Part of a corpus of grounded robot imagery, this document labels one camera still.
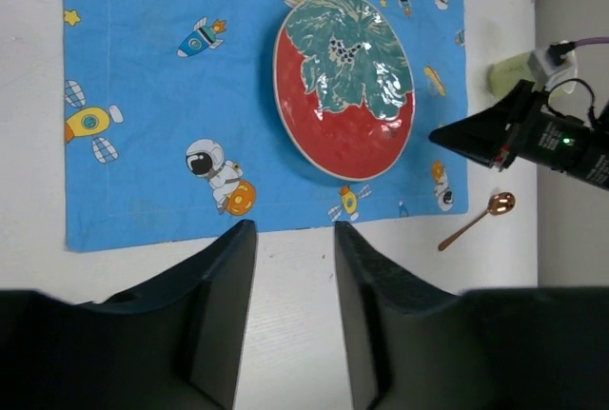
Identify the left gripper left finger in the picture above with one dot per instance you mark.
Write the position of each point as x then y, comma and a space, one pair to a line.
173, 341

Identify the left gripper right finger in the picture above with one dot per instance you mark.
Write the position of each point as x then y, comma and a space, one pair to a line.
411, 345

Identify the blue space print placemat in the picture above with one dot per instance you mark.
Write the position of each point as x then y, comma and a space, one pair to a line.
173, 133

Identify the pale green paper cup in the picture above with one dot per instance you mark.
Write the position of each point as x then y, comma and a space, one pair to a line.
504, 75

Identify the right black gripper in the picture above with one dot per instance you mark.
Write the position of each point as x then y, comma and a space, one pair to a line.
518, 127

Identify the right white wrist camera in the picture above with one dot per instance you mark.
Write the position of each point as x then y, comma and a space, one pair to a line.
554, 67

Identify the red and teal plate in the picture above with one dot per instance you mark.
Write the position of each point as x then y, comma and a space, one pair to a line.
344, 88

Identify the copper spoon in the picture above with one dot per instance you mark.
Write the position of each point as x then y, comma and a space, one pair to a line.
498, 204

